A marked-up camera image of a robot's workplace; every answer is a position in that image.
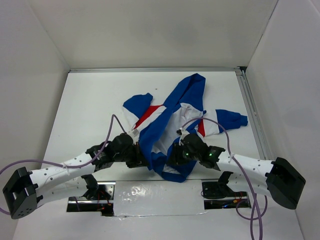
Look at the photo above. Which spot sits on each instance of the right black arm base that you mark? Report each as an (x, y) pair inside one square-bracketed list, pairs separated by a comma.
[(213, 190)]

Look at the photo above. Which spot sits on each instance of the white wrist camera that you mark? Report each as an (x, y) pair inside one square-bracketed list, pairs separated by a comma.
[(134, 133), (182, 133)]

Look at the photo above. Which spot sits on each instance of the white taped cover plate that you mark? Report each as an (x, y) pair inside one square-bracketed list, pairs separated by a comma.
[(158, 198)]

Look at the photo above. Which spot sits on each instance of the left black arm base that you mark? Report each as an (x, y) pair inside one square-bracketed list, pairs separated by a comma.
[(95, 190)]

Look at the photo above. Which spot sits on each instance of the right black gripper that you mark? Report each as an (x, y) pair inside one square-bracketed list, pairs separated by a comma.
[(175, 158)]

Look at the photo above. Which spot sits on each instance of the aluminium frame rail back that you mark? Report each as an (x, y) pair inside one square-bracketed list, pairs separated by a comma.
[(157, 69)]

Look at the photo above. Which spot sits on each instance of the aluminium frame rail right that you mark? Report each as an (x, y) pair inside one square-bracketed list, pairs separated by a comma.
[(253, 115)]

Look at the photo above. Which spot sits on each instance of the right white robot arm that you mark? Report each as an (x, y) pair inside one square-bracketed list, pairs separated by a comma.
[(277, 178)]

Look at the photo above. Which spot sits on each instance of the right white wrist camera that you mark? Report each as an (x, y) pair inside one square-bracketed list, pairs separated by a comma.
[(182, 133)]

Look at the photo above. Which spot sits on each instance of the blue white red jacket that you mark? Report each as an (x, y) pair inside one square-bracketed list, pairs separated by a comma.
[(157, 125)]

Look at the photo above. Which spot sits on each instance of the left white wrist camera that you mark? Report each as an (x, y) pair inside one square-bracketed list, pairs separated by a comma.
[(134, 133)]

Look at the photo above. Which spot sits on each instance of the aluminium frame rail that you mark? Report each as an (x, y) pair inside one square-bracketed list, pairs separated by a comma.
[(157, 69), (253, 115)]

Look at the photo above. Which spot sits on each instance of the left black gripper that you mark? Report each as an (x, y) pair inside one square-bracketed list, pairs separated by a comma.
[(139, 160)]

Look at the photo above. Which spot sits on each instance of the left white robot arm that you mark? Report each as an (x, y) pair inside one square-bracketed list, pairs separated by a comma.
[(26, 191)]

